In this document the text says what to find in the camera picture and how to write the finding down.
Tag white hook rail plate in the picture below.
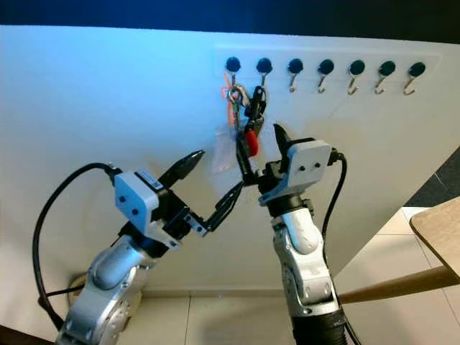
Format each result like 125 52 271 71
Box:
214 45 443 101

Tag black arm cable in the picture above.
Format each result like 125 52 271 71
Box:
322 149 348 274
32 162 124 333

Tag orange key clip bunch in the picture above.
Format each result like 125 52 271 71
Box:
221 72 249 124

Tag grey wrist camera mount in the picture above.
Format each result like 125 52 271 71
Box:
259 139 336 206
113 169 170 242

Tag wooden chair rail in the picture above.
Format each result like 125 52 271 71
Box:
338 266 460 304

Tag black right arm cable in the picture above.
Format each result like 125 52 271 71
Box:
322 149 348 274

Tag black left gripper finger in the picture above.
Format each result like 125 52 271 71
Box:
167 149 206 189
207 181 245 232

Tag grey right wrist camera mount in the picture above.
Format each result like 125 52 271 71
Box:
259 139 336 206

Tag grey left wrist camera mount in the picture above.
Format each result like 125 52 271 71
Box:
113 169 170 242

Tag wooden table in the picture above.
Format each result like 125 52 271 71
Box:
410 195 460 278

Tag beige slipper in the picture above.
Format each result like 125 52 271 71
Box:
70 272 96 304

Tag black keys with red ball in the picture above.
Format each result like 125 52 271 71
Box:
237 85 268 157

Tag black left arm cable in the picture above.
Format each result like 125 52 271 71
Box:
32 162 124 333

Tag black round metal hook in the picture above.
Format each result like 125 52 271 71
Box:
400 63 426 96
372 61 396 96
256 58 273 90
315 59 335 93
225 57 242 92
285 58 304 93
344 60 366 95

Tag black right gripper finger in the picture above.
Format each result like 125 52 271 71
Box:
273 123 296 161
236 133 260 186

